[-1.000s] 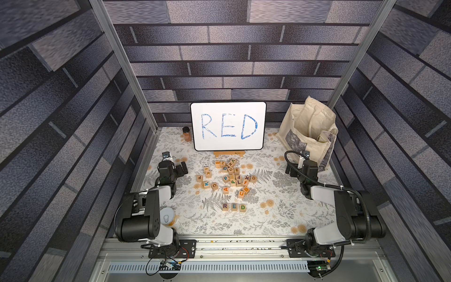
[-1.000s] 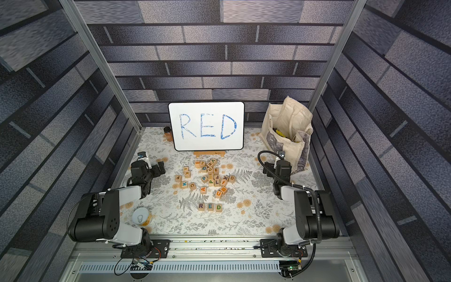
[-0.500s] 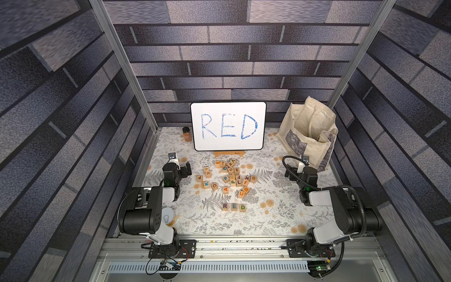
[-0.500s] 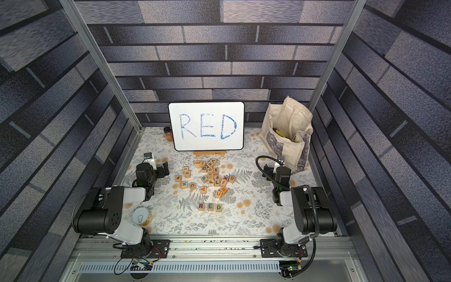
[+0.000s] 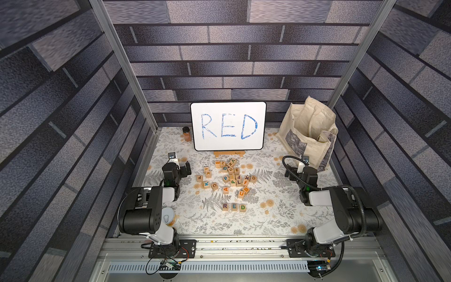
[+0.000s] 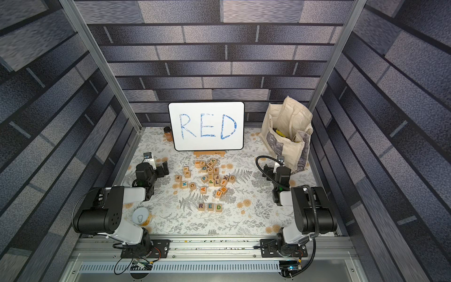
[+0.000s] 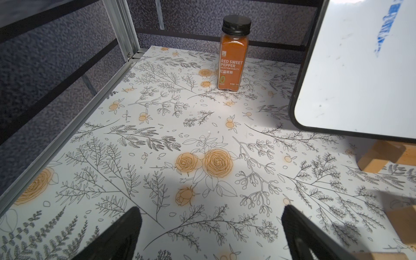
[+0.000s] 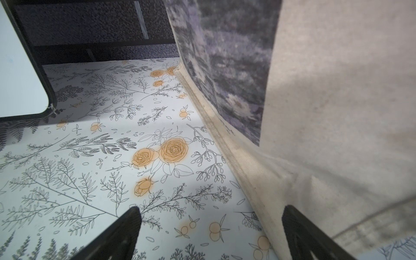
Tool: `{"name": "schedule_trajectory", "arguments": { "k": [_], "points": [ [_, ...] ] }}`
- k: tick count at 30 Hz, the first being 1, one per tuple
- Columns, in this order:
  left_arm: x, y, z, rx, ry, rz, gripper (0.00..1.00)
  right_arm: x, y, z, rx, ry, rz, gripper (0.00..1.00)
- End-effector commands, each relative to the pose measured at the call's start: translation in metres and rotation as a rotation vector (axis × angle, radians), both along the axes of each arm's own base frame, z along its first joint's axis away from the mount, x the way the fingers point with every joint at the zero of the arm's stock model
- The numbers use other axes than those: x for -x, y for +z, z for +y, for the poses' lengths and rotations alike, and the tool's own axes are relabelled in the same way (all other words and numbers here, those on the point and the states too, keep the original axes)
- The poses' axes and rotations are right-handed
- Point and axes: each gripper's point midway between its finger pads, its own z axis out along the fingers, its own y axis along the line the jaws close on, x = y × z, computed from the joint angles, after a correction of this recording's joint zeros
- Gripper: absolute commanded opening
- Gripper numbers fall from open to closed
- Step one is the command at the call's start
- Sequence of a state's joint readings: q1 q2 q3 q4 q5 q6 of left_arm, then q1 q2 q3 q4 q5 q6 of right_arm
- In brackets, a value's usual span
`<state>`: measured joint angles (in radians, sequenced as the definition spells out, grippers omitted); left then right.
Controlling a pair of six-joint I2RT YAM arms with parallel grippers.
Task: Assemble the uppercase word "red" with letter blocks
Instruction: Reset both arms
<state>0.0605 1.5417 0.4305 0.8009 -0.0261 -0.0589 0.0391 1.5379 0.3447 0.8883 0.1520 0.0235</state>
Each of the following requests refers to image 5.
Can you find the beige canvas tote bag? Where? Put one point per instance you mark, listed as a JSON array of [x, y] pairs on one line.
[[309, 129]]

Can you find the wooden whiteboard stand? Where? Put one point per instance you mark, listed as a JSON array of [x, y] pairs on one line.
[[239, 153]]

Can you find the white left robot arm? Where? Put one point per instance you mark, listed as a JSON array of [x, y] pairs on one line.
[[141, 211]]

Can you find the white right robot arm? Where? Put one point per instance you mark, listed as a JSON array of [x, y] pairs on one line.
[[354, 213]]

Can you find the aluminium rail base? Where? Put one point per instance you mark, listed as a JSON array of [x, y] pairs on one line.
[[237, 259]]

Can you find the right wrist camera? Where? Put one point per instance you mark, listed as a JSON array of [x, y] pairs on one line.
[[305, 161]]

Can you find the small brown spice jar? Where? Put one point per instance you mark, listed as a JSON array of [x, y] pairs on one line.
[[187, 134]]

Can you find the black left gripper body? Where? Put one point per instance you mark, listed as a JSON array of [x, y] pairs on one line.
[[181, 173]]

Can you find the whiteboard with RED writing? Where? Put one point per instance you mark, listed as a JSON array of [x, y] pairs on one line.
[[221, 126]]

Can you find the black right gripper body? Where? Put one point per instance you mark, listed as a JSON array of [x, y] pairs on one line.
[[294, 173]]

